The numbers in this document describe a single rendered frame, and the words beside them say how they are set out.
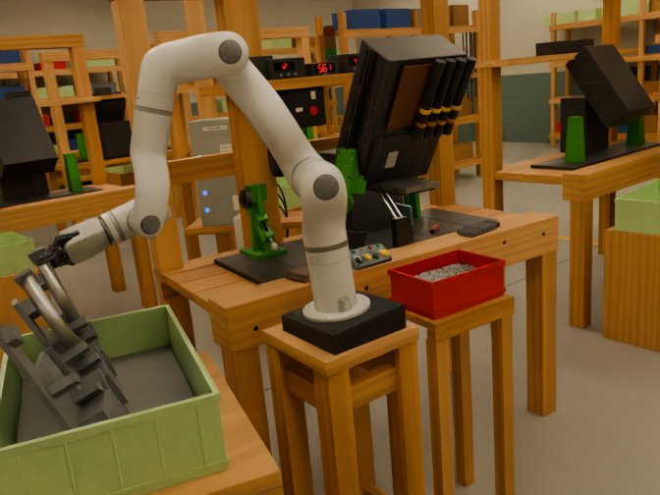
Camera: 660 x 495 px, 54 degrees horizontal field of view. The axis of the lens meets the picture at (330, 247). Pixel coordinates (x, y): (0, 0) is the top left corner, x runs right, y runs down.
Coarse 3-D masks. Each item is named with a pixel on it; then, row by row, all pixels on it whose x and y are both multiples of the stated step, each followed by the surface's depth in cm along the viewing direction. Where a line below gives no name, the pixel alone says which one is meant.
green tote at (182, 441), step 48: (144, 336) 180; (0, 384) 139; (192, 384) 154; (0, 432) 124; (96, 432) 119; (144, 432) 123; (192, 432) 126; (0, 480) 114; (48, 480) 117; (96, 480) 121; (144, 480) 125
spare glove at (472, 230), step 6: (480, 222) 257; (486, 222) 257; (492, 222) 256; (498, 222) 256; (462, 228) 251; (468, 228) 250; (474, 228) 249; (480, 228) 249; (486, 228) 249; (492, 228) 251; (462, 234) 247; (468, 234) 245; (474, 234) 244; (480, 234) 247
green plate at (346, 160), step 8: (344, 152) 241; (352, 152) 236; (336, 160) 245; (344, 160) 240; (352, 160) 236; (344, 168) 240; (352, 168) 236; (344, 176) 240; (352, 176) 236; (360, 176) 240; (352, 184) 237; (360, 184) 241; (352, 192) 239; (360, 192) 241
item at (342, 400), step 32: (416, 352) 181; (288, 384) 185; (320, 384) 167; (352, 384) 171; (384, 384) 177; (416, 384) 183; (288, 416) 188; (320, 416) 170; (352, 416) 170; (416, 416) 185; (288, 448) 190; (352, 448) 172; (416, 448) 187; (288, 480) 195; (352, 480) 174; (416, 480) 189
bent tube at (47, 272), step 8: (40, 248) 153; (48, 264) 153; (40, 272) 152; (48, 272) 152; (48, 280) 151; (56, 280) 152; (48, 288) 152; (56, 288) 151; (56, 296) 151; (64, 296) 152; (64, 304) 152; (72, 304) 154; (64, 312) 154; (72, 312) 154; (72, 320) 157; (88, 328) 168
